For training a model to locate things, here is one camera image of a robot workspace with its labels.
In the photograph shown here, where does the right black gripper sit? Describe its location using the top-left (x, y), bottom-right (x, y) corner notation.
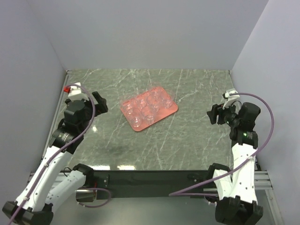
top-left (207, 99), bottom-right (240, 128)

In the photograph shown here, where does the clear glass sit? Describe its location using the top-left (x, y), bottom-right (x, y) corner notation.
top-left (135, 93), bottom-right (147, 109)
top-left (147, 84), bottom-right (162, 96)
top-left (120, 96), bottom-right (135, 115)
top-left (147, 93), bottom-right (161, 112)
top-left (160, 92), bottom-right (173, 109)
top-left (142, 106), bottom-right (156, 125)
top-left (127, 108), bottom-right (142, 128)

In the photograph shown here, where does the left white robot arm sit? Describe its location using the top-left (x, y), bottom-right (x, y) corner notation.
top-left (2, 91), bottom-right (108, 225)

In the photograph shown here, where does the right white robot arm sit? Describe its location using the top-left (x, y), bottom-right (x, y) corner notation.
top-left (206, 102), bottom-right (263, 225)

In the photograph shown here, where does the pink plastic tray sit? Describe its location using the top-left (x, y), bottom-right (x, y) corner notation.
top-left (124, 87), bottom-right (178, 132)

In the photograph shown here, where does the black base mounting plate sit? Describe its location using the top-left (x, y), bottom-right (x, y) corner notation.
top-left (94, 169), bottom-right (213, 198)

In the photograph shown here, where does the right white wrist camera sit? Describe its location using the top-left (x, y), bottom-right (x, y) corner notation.
top-left (223, 89), bottom-right (240, 109)

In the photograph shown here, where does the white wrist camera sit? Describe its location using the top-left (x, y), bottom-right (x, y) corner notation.
top-left (64, 86), bottom-right (89, 101)
top-left (223, 89), bottom-right (240, 109)

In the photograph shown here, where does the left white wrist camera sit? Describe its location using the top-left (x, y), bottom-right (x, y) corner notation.
top-left (64, 86), bottom-right (89, 101)

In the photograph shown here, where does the aluminium frame rail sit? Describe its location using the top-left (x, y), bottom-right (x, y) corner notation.
top-left (25, 170), bottom-right (275, 193)

